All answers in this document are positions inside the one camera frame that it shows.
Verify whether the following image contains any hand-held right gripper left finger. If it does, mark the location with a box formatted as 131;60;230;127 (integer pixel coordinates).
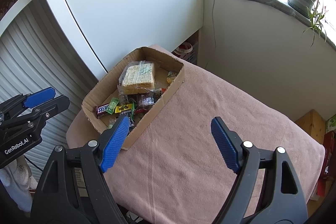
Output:
30;114;131;224

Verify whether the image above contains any green mint candy packet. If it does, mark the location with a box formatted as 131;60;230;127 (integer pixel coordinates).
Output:
106;98;120;114

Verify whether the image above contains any red and white bowl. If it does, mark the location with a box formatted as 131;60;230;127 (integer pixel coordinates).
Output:
173;43;195;55

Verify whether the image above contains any white ribbed shutter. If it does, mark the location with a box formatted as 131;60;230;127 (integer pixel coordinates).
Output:
0;7;105;161

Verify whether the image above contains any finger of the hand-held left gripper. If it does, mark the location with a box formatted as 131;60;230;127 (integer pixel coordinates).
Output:
23;87;56;109
34;95;71;120

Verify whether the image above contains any clear packet of dark snack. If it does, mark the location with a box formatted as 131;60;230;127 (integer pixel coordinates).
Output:
136;94;156;109

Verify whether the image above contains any green carton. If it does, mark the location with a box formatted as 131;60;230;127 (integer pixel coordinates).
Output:
325;114;336;132

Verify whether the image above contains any person's left hand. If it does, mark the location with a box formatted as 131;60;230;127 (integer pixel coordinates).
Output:
0;155;38;211

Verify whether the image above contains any white cabinet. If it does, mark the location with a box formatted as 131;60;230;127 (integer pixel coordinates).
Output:
31;0;204;80

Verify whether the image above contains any dark small chocolate bar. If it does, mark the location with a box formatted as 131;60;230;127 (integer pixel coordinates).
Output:
121;113;136;132

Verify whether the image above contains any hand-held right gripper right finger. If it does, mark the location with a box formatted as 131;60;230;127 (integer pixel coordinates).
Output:
211;116;309;224

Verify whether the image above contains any cardboard box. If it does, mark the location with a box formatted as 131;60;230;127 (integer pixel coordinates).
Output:
82;46;185;151

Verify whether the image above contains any clear packet of biscuits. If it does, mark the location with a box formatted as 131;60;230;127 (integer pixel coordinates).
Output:
119;60;156;95

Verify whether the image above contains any red box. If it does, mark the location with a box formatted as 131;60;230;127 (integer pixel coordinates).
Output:
316;132;333;197

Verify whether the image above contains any yellow candy packet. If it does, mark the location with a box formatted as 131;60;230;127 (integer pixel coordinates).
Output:
114;103;135;115

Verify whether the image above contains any brown chocolate bar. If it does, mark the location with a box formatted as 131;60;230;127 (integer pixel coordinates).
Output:
95;103;112;119

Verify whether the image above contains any white cable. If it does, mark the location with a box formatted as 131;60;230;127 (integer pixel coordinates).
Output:
184;0;224;54

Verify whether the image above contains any potted spider plant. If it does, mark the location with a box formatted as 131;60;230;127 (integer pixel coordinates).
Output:
287;0;328;47

